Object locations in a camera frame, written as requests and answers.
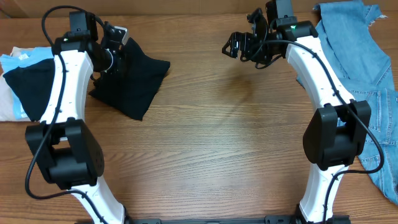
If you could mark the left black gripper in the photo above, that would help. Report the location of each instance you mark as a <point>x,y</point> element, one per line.
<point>119,63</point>

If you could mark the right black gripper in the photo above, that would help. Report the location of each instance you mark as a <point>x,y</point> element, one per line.
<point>245,41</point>

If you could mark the black t-shirt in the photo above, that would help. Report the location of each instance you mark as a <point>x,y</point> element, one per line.
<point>132,91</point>

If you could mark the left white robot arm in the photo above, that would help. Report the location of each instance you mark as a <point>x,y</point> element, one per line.
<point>67,159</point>

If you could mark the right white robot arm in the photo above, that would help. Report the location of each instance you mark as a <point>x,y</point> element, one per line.
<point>337,130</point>

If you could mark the folded black garment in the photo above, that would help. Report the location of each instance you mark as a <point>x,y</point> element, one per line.
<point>33,85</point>

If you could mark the folded light blue garment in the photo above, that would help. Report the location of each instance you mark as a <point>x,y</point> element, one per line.
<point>25,56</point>

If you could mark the blue denim jeans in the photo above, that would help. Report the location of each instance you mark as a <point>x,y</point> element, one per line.
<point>366,72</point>

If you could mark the folded beige garment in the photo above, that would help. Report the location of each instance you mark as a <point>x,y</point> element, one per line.
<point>4,102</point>

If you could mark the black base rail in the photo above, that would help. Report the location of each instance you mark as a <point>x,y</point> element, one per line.
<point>269,219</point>

